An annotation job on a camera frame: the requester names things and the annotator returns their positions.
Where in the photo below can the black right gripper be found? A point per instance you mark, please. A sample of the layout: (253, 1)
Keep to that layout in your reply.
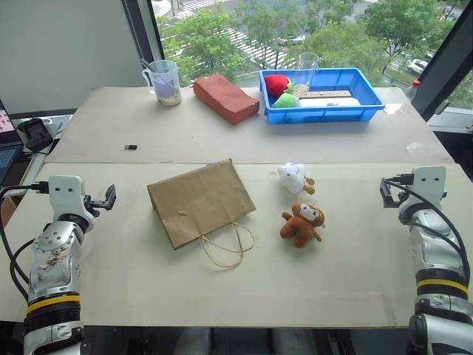
(394, 197)

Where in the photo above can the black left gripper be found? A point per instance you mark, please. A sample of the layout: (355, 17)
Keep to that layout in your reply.
(97, 203)

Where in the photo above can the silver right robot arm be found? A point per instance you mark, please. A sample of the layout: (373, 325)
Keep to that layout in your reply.
(438, 255)

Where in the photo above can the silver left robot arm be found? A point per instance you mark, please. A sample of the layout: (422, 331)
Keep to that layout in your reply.
(51, 266)

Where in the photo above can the brown paper bag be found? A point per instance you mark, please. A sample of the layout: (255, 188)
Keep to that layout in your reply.
(201, 201)

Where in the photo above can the small black usb dongle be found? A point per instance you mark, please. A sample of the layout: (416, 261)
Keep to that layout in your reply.
(131, 147)

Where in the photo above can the brown monkey plush toy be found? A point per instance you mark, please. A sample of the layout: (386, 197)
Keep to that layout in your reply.
(301, 227)

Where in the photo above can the white plush toy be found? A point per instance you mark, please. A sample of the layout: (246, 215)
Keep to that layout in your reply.
(292, 178)

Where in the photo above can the beige cardboard table sheet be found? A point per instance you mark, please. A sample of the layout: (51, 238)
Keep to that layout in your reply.
(148, 288)
(207, 140)

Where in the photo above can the black power adapter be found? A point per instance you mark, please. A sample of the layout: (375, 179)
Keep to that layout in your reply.
(35, 134)

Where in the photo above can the blue plastic bin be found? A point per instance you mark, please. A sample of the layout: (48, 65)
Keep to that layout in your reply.
(321, 112)

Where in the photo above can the white cylinder roll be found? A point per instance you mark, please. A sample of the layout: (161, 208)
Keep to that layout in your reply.
(332, 102)

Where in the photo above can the red button device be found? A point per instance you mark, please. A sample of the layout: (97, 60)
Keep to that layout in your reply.
(415, 88)

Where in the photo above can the wooden strip with holes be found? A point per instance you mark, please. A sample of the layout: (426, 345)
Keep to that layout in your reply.
(329, 94)

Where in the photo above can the open laptop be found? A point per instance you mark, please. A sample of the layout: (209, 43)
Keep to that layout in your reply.
(7, 148)

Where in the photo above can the clear plastic measuring cup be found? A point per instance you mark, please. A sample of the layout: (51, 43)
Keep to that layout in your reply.
(167, 94)

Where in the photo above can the purple block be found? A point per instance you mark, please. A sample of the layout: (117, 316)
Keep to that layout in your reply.
(165, 87)

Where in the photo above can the green plush toy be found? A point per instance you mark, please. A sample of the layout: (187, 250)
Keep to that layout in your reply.
(287, 100)

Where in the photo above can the clear glass beaker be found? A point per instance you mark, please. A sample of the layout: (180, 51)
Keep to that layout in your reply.
(306, 74)

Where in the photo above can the red brick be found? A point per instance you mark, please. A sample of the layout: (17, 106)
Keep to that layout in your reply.
(225, 97)

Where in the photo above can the red plush strawberry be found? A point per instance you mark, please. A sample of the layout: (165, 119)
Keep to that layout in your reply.
(276, 84)

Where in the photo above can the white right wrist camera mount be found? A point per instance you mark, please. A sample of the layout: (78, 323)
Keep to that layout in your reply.
(426, 185)

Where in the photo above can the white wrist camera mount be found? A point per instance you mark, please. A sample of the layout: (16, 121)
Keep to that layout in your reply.
(66, 196)
(426, 185)

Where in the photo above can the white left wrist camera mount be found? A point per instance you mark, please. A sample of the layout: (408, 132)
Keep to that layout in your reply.
(66, 196)

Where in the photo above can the black window frame post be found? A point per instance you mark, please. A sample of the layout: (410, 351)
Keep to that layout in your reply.
(146, 37)
(447, 55)

